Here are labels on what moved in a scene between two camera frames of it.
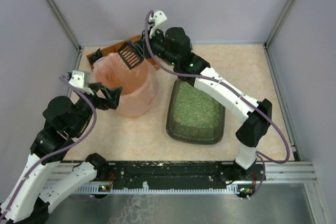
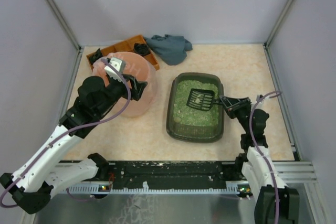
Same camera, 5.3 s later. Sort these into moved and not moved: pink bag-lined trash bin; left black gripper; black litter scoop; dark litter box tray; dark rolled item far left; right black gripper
Moved: left black gripper; black litter scoop; right black gripper
Not moved: dark rolled item far left; dark litter box tray; pink bag-lined trash bin
